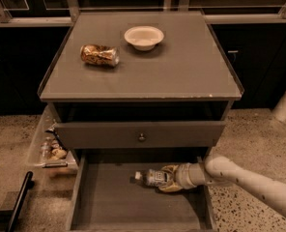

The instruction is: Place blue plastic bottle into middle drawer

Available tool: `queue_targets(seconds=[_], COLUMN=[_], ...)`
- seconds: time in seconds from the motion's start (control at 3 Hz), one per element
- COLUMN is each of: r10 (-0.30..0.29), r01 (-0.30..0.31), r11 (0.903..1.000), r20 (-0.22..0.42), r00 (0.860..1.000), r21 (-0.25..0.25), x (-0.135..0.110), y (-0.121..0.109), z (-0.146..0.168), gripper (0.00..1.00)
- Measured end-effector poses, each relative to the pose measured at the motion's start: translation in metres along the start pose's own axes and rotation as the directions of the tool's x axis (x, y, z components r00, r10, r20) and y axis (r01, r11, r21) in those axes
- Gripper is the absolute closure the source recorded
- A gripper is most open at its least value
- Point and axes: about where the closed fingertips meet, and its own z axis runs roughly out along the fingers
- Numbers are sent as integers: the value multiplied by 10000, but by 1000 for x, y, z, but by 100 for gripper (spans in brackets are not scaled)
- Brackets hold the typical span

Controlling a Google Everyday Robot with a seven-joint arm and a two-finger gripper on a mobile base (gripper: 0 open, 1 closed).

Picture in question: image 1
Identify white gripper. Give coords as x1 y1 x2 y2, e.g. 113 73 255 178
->
158 162 211 193

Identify clear plastic water bottle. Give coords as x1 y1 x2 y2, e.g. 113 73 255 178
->
134 169 169 188

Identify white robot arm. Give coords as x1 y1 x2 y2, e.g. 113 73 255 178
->
160 151 286 218

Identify round metal drawer knob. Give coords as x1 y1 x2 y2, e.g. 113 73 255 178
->
138 133 147 142

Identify grey open middle drawer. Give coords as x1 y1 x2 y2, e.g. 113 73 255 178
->
66 151 217 232

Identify grey top drawer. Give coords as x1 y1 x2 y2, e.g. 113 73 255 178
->
55 121 225 149

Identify grey drawer cabinet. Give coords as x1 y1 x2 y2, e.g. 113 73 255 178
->
40 12 243 161

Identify snack items in bin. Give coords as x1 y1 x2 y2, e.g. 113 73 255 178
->
40 126 68 160

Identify white paper bowl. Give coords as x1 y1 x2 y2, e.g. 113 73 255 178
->
124 26 164 51

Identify black bar on floor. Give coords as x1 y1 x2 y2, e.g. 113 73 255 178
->
5 171 34 232

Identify crushed gold can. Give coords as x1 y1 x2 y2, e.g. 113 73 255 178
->
80 44 120 67

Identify metal railing frame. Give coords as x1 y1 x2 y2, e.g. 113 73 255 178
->
0 0 286 27

